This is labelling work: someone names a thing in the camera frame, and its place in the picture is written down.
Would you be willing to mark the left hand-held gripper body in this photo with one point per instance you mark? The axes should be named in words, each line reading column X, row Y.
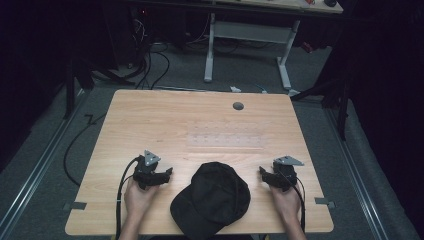
column 146, row 171

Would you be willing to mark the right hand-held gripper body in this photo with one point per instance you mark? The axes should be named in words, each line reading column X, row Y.
column 283, row 173

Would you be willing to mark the black baseball cap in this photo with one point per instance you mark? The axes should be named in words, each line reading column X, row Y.
column 210, row 199

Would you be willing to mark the person's right hand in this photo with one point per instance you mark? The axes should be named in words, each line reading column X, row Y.
column 286, row 201

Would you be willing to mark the person's left hand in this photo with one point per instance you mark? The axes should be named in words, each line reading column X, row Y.
column 139, row 199

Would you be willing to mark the grey tape strip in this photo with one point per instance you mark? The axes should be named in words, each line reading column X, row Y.
column 75, row 206
column 325, row 201

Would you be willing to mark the clear plastic zip bag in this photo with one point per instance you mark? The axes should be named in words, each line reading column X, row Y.
column 227, row 135

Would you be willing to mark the black metal stand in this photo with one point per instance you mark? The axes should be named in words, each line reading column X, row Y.
column 333, row 90
column 75, row 76

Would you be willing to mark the grey metal desk frame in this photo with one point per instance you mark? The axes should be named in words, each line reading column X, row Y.
column 248, row 43

